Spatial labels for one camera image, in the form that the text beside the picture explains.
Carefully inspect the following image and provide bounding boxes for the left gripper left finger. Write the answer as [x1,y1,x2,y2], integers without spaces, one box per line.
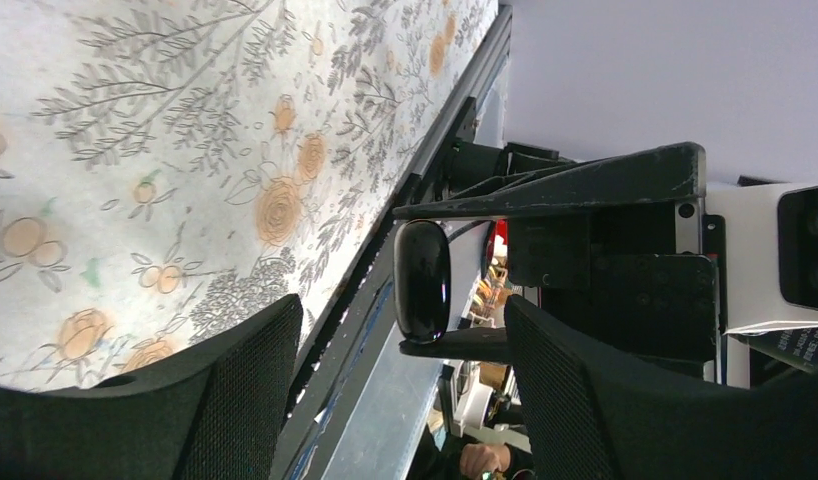
[0,294,303,479]

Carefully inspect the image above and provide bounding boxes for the black oval case lid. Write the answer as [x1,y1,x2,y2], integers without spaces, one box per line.
[394,220,451,344]

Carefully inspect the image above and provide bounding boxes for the floral patterned table mat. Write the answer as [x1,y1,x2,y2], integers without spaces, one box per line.
[0,0,498,391]

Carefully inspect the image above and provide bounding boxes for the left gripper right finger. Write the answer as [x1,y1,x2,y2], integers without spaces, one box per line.
[505,296,818,479]

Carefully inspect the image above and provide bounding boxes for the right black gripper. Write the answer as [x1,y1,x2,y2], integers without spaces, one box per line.
[393,142,719,378]

